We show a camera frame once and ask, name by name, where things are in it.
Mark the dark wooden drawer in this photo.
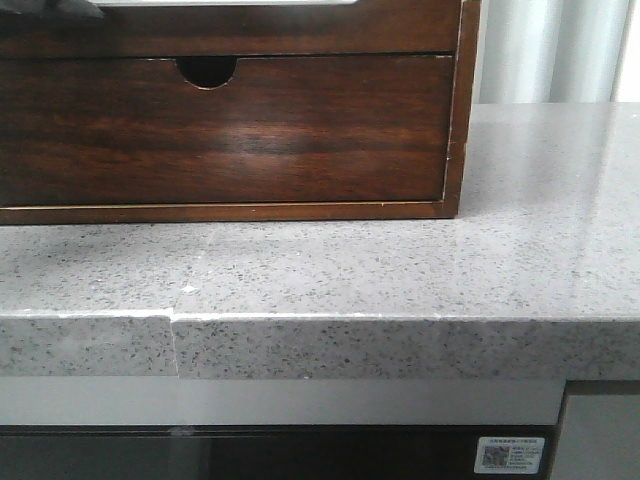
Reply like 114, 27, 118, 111
1, 55, 453, 206

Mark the black oven front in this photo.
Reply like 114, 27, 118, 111
1, 425, 557, 479

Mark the white tray on cabinet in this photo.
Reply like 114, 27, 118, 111
90, 0, 358, 8

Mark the grey lower cabinet door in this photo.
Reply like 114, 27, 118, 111
550, 381, 639, 479

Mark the dark wooden drawer cabinet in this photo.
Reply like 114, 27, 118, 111
1, 1, 480, 225

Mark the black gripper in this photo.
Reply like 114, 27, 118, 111
39, 0, 105, 24

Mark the white curtain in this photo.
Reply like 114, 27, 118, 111
473, 0, 639, 104

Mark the white QR code sticker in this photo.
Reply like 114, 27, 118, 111
474, 437, 546, 475

